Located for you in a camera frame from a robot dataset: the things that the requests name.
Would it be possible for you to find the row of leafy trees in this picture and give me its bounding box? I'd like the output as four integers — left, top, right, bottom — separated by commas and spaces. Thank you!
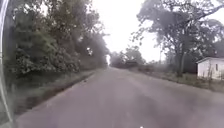
0, 0, 112, 88

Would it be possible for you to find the large spreading tree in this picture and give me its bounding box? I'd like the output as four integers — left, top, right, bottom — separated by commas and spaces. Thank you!
131, 0, 224, 78

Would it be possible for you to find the distant clump of trees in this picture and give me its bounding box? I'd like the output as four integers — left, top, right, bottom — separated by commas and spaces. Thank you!
109, 45, 148, 70

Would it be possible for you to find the white building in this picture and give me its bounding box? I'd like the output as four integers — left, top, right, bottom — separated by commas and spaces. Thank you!
196, 56, 224, 81

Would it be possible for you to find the grey asphalt road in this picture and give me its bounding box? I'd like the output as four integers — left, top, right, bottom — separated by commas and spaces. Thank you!
14, 66, 224, 128

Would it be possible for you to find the grass verge with bushes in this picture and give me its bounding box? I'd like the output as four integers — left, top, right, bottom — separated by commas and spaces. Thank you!
129, 67, 224, 94

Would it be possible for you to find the grass verge with leaf litter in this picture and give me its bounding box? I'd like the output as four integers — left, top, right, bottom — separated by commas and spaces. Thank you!
0, 68, 98, 118

